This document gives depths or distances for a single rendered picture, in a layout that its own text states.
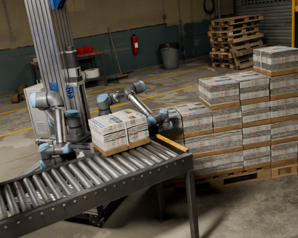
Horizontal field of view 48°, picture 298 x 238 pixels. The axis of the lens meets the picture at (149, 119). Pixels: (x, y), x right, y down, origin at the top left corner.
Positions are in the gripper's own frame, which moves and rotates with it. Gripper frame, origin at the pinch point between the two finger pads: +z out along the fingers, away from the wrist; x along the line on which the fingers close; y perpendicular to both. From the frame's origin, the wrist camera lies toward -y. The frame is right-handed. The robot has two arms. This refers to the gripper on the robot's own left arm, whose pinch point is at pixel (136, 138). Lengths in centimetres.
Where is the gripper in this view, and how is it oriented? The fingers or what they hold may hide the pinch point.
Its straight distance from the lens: 284.7
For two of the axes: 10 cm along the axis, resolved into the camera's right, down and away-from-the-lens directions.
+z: -8.6, 2.5, -4.4
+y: -1.2, -9.4, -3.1
